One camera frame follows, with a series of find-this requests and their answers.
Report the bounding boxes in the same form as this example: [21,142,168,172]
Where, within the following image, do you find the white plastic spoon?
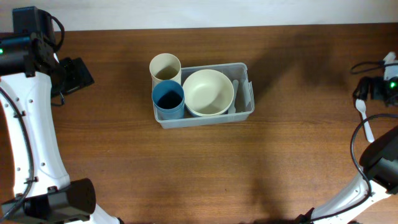
[354,98,376,144]

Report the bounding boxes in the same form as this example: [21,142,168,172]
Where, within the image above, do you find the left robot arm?
[1,6,121,223]

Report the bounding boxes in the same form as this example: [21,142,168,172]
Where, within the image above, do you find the cream cup back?
[149,53,182,88]

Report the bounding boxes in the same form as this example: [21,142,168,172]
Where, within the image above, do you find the cream bowl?
[187,105,229,117]
[182,69,234,109]

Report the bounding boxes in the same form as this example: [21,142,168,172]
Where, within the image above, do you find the white plastic fork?
[228,80,239,114]

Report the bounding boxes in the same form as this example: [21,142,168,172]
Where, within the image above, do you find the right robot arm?
[296,114,397,224]

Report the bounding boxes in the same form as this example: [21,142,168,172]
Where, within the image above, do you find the blue cup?
[152,80,185,120]

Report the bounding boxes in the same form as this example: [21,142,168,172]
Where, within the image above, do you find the clear plastic container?
[153,62,255,129]

